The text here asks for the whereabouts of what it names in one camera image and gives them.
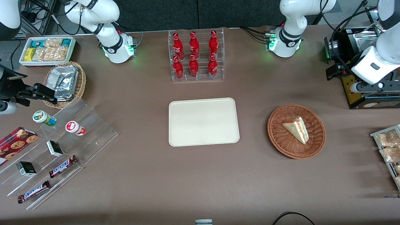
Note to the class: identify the clear acrylic stepped display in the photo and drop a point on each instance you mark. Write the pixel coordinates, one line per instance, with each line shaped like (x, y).
(93, 137)

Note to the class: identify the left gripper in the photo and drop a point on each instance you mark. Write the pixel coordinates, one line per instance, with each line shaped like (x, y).
(341, 63)

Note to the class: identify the white rectangular snack bin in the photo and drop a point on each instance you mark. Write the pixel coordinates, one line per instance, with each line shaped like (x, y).
(23, 61)

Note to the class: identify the light wicker basket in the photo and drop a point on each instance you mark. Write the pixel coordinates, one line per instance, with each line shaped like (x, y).
(82, 84)

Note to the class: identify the black hot food warmer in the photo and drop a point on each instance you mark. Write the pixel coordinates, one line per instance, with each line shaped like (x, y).
(359, 97)

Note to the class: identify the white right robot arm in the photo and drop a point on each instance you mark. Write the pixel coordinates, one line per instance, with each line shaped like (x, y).
(107, 37)

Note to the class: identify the small black box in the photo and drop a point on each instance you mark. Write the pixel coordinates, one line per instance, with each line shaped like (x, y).
(54, 148)
(26, 168)

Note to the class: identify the green lid white jar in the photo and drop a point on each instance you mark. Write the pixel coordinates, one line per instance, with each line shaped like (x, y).
(43, 118)

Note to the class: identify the clear bagged pastry snack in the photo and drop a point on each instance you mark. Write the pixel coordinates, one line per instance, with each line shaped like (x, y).
(390, 154)
(389, 139)

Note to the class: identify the triangular sandwich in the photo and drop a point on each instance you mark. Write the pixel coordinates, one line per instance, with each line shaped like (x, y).
(297, 128)

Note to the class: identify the yellow snack pack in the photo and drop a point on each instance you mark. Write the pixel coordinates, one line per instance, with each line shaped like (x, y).
(29, 54)

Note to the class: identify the clear acrylic bottle rack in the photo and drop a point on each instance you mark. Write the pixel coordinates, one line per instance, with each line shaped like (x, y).
(202, 78)

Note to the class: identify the red cola bottle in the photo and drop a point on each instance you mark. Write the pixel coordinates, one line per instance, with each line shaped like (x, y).
(193, 68)
(178, 69)
(194, 45)
(178, 47)
(213, 44)
(212, 67)

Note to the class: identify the red chocolate cookie box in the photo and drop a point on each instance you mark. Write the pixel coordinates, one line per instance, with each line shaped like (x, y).
(15, 143)

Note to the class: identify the silver foil pack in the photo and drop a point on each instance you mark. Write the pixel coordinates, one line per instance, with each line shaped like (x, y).
(64, 81)

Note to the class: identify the small grey device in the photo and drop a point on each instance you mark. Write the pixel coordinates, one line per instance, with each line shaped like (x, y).
(203, 222)

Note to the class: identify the round brown wicker basket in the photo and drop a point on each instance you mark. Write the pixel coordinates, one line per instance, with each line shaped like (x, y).
(281, 140)

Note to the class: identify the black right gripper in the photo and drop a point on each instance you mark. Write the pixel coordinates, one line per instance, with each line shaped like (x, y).
(7, 87)

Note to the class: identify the teal snack pack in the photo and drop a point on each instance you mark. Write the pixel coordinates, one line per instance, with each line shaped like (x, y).
(38, 43)

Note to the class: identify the snickers chocolate bar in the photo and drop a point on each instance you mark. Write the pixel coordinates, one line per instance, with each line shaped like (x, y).
(62, 166)
(33, 191)

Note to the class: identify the clear cracker snack bag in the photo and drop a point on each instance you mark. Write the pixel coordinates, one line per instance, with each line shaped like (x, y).
(53, 42)
(51, 53)

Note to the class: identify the red lid white jar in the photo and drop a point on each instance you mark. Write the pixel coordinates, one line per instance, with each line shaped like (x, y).
(74, 127)

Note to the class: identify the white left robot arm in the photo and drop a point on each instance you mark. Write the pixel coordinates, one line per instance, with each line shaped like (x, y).
(289, 28)

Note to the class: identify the cream plastic tray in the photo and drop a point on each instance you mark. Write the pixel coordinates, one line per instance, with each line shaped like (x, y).
(203, 122)

